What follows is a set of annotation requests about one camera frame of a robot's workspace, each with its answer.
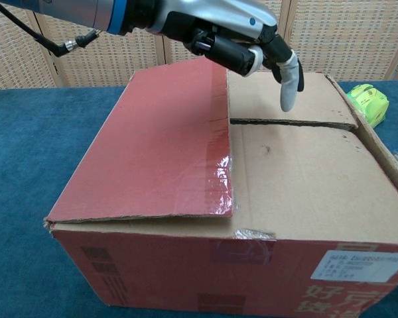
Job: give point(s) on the red cardboard box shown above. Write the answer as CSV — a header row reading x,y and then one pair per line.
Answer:
x,y
152,139

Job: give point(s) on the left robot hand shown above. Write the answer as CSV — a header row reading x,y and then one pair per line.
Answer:
x,y
219,20

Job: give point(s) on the woven bamboo folding screen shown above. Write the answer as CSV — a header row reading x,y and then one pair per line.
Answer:
x,y
345,39

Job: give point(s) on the green tissue pack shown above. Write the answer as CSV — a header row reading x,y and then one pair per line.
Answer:
x,y
371,102

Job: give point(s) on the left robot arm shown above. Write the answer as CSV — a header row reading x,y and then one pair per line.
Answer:
x,y
69,10

